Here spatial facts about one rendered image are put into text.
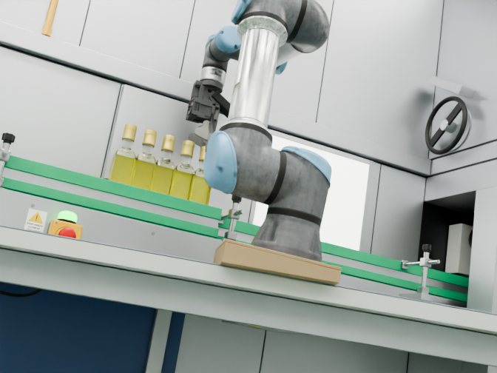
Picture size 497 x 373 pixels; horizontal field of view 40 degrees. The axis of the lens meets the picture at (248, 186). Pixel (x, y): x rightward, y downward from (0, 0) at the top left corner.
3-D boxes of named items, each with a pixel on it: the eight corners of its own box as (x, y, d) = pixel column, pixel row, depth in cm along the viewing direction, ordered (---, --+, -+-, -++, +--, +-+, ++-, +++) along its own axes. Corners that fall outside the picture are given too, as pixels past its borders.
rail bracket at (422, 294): (404, 320, 214) (411, 249, 220) (440, 320, 199) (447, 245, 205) (391, 317, 213) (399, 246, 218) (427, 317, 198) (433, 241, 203)
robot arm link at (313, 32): (354, 6, 160) (285, 47, 207) (311, -11, 157) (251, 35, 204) (341, 52, 159) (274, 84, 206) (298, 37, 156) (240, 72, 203)
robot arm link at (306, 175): (332, 220, 140) (345, 157, 142) (271, 202, 136) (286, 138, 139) (309, 224, 151) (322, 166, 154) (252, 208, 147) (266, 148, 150)
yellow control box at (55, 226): (71, 259, 164) (78, 229, 166) (77, 257, 158) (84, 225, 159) (41, 252, 162) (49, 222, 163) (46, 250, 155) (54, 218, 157)
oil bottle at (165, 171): (157, 236, 193) (171, 163, 198) (163, 234, 188) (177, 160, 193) (138, 232, 191) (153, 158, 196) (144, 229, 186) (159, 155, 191)
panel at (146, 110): (357, 257, 234) (369, 163, 242) (362, 257, 231) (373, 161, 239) (98, 194, 200) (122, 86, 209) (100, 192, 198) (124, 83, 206)
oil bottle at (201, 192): (195, 245, 198) (208, 174, 203) (202, 243, 193) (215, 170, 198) (177, 240, 196) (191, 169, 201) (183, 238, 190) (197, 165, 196)
